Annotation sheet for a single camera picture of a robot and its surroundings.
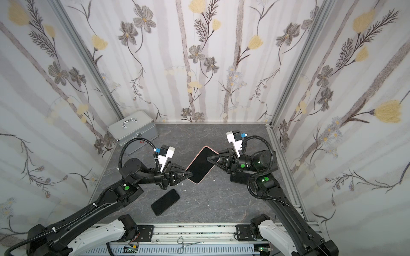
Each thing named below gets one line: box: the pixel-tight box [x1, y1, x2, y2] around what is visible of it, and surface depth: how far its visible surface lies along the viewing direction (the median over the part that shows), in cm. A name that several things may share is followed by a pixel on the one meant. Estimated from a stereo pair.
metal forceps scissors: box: [177, 237, 205, 255], surface depth 73 cm
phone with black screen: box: [186, 147, 218, 184], surface depth 56 cm
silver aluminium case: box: [106, 110, 159, 156], surface depth 102 cm
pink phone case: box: [185, 146, 220, 185], surface depth 56 cm
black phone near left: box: [151, 188, 180, 216], surface depth 85 cm
